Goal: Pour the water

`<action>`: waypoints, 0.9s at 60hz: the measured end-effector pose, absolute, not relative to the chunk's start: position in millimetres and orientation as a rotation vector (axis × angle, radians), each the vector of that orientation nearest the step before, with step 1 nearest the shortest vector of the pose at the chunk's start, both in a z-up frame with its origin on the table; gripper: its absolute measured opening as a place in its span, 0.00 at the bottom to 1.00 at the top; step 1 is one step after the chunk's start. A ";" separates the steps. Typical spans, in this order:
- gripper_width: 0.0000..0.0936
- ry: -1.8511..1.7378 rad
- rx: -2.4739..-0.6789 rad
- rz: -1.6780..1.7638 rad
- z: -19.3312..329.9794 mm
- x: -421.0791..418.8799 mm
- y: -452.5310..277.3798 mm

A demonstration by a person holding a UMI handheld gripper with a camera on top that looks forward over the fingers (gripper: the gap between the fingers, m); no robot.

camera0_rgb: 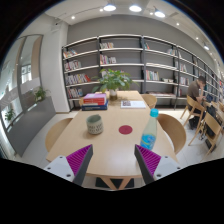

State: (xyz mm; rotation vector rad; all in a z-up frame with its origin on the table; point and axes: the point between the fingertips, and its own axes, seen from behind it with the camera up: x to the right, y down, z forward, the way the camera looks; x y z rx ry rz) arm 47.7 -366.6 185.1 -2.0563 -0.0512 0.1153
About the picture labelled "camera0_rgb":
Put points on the green potted plant, white pot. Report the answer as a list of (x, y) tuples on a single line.
[(113, 81)]

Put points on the group of ceiling lights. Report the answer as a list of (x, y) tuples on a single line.
[(135, 8)]

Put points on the black backpack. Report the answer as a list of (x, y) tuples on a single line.
[(210, 116)]

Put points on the green plant by window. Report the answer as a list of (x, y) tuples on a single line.
[(10, 115), (40, 93)]

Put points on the rounded light wooden chair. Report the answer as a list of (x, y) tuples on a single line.
[(173, 130), (150, 99)]

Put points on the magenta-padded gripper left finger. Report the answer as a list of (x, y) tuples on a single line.
[(58, 166)]

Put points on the pink-covered book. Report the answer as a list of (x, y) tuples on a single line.
[(95, 95)]

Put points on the flat round red coaster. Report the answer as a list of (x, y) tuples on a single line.
[(125, 129)]

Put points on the red book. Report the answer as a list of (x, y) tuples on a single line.
[(95, 101)]

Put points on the open white magazine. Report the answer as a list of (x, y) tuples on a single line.
[(133, 104)]

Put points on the grey-green patterned mug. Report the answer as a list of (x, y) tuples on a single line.
[(95, 125)]

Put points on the thick dark blue book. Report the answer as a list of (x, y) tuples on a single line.
[(95, 107)]

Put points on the slatted wooden chair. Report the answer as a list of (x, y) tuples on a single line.
[(191, 105), (212, 125)]

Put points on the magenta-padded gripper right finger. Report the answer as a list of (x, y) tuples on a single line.
[(166, 165)]

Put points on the grey wall shelf with books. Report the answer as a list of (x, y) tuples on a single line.
[(126, 56)]

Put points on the person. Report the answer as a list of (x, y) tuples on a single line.
[(194, 90)]

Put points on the clear bottle with blue cap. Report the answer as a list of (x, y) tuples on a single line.
[(149, 135)]

